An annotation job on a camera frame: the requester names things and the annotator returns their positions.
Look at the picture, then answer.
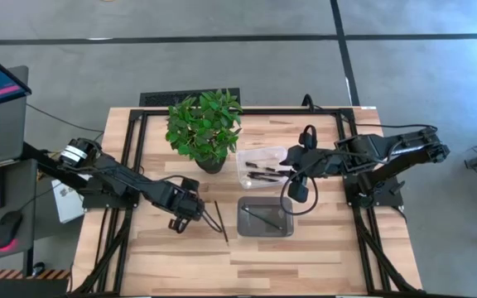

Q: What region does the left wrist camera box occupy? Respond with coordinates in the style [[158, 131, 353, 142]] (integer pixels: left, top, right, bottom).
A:
[[179, 176, 201, 193]]

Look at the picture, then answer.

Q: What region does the black floor cable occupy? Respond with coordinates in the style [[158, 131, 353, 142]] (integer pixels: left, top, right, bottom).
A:
[[25, 102, 105, 134]]

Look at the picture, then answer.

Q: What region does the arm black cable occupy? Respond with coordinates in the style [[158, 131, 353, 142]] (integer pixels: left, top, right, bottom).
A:
[[138, 173, 192, 185], [278, 123, 320, 217]]

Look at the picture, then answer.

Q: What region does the long black mechanical pencil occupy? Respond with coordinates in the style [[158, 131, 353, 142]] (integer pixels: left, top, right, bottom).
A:
[[240, 204, 285, 232]]

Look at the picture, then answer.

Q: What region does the black mouse red light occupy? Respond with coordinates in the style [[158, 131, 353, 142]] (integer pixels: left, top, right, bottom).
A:
[[0, 209, 25, 252]]

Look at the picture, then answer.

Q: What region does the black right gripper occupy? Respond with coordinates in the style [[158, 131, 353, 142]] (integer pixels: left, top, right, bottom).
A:
[[279, 147, 343, 177]]

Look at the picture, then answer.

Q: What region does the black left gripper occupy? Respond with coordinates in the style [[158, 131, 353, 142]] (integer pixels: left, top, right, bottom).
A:
[[161, 184, 224, 233]]

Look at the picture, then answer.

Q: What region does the thin black cable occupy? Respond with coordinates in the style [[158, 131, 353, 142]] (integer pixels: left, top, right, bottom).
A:
[[352, 123, 440, 135]]

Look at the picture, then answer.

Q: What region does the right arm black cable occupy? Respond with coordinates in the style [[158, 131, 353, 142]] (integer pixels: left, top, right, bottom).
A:
[[278, 123, 320, 217]]

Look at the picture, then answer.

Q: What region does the green potted plant black pot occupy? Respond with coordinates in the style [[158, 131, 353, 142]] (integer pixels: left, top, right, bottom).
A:
[[164, 88, 244, 175]]

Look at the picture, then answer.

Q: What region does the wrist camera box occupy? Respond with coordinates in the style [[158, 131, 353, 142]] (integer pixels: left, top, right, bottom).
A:
[[179, 176, 201, 193], [287, 180, 311, 204]]

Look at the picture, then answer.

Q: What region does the white printed booklet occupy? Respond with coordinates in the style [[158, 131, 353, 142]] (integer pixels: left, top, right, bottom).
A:
[[51, 172, 87, 224]]

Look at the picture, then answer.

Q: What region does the black looped cable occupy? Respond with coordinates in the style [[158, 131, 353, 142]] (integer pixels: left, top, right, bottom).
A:
[[301, 93, 323, 113]]

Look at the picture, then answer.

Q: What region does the black aluminium table frame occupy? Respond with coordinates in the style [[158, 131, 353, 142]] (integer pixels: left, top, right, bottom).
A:
[[70, 106, 424, 298]]

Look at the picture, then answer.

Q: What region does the thin dark pencil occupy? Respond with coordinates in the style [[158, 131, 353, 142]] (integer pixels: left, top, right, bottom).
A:
[[214, 200, 230, 247]]

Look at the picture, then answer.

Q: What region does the black floor grate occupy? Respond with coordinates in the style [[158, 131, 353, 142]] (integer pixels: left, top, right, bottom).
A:
[[138, 87, 242, 108]]

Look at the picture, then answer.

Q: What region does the grey framed monitor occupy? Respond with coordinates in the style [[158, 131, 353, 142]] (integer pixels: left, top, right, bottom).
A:
[[0, 65, 29, 169]]

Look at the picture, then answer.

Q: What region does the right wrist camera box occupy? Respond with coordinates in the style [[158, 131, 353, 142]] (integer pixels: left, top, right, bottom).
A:
[[287, 180, 311, 204]]

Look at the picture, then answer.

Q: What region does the grey translucent plastic bin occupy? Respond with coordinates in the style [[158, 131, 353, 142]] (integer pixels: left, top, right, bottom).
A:
[[236, 195, 296, 238]]

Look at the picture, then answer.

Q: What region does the grey side desk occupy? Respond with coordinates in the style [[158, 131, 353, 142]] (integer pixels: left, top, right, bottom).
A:
[[0, 159, 39, 266]]

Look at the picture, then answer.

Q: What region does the clear plastic bin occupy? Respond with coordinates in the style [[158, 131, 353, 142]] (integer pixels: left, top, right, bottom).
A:
[[234, 145, 292, 190]]

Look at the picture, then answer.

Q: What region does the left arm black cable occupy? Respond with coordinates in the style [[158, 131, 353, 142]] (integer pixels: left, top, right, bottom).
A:
[[138, 173, 192, 185]]

